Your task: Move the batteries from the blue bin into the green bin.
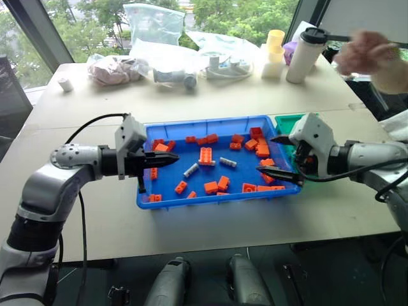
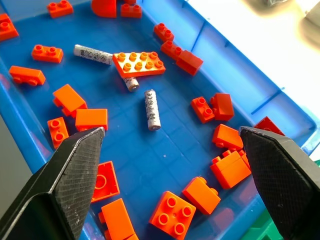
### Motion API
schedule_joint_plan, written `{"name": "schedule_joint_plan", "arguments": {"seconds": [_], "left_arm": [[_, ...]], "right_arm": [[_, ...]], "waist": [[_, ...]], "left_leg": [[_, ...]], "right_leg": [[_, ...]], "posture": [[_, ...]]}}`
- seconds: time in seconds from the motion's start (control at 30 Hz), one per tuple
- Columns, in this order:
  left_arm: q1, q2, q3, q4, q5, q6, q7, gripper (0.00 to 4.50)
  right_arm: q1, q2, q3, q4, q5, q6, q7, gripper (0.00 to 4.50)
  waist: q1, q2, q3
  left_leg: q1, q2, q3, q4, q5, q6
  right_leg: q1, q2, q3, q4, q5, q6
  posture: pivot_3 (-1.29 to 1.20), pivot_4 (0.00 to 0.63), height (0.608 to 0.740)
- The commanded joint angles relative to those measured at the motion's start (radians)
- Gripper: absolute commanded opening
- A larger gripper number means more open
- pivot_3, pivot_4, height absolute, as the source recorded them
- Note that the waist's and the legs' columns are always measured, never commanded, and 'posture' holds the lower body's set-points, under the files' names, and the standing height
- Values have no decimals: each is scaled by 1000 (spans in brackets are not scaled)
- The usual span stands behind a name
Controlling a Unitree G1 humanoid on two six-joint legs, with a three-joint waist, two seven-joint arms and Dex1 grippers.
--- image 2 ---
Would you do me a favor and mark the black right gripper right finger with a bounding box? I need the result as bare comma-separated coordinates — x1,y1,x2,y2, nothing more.
238,126,320,240

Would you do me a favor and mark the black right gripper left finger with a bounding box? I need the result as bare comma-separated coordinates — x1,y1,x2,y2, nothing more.
0,126,106,240

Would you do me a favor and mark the upside-down orange plastic brick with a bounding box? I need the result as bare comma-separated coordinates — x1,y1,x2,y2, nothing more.
90,160,121,203

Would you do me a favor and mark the blue plastic bin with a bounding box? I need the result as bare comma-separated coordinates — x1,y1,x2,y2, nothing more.
0,0,320,240

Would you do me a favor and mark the orange four-stud plastic brick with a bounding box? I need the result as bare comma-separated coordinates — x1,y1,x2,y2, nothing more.
148,190,197,237

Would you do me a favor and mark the silver printed AA battery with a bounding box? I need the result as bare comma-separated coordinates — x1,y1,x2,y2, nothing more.
122,76,140,93
143,89,161,131
73,44,114,66

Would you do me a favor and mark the orange eight-stud flat plate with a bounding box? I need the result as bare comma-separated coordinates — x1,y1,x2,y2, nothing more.
112,51,167,79

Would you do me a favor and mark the red plastic toy brick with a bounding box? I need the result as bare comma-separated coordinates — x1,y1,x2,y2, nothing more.
91,0,118,19

